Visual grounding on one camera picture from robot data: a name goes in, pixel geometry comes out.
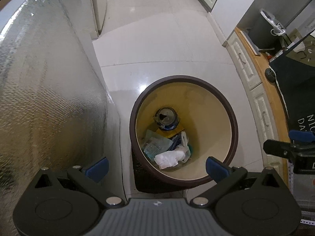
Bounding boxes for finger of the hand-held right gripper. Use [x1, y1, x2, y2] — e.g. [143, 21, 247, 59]
[262, 130, 315, 158]

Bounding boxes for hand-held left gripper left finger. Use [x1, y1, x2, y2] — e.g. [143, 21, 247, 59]
[27, 157, 125, 208]

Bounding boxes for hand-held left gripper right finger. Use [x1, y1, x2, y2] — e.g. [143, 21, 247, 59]
[191, 156, 286, 208]

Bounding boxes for white plastic bag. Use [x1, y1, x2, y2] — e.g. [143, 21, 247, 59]
[154, 131, 191, 170]

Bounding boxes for brown trash bin yellow inside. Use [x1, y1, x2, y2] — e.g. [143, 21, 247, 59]
[129, 75, 239, 194]

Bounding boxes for clear plastic bag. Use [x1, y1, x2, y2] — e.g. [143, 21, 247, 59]
[142, 129, 174, 162]

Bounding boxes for blue drink can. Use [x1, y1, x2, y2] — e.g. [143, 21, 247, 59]
[154, 107, 182, 131]

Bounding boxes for grey trash can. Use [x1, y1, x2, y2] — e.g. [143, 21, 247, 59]
[247, 8, 287, 51]

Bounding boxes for white perforated strip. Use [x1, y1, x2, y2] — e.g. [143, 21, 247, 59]
[286, 159, 315, 227]

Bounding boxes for black printed cloth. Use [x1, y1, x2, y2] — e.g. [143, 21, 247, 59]
[268, 28, 315, 134]

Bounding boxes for dark blue packet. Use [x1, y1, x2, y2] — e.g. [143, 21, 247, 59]
[171, 134, 183, 151]

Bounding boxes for yellow flat packet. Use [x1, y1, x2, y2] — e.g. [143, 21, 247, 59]
[155, 125, 185, 139]

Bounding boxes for small black round object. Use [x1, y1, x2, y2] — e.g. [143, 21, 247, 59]
[264, 68, 277, 82]

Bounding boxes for white drawer cabinet wood top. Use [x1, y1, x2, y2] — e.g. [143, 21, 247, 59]
[225, 27, 294, 173]

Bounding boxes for grey flat tray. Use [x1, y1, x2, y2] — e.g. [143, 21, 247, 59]
[242, 30, 261, 56]

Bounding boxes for white refrigerator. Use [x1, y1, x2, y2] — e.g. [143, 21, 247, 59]
[78, 0, 109, 40]

